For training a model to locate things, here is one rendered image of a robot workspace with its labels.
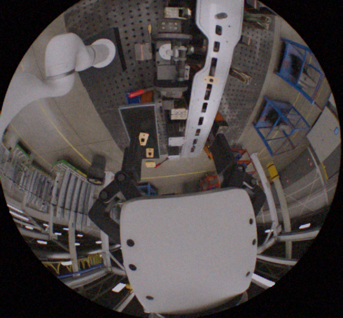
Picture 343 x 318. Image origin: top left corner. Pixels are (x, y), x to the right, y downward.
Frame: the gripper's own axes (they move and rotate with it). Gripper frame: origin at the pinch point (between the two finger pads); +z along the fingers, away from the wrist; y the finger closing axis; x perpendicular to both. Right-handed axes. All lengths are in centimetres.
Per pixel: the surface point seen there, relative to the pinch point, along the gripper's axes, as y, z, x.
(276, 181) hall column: 633, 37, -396
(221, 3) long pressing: 22, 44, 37
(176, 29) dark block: 2.8, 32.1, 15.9
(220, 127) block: 38, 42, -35
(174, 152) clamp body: 9, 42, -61
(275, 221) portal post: 347, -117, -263
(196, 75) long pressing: 14.9, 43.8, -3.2
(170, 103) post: 2.6, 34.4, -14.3
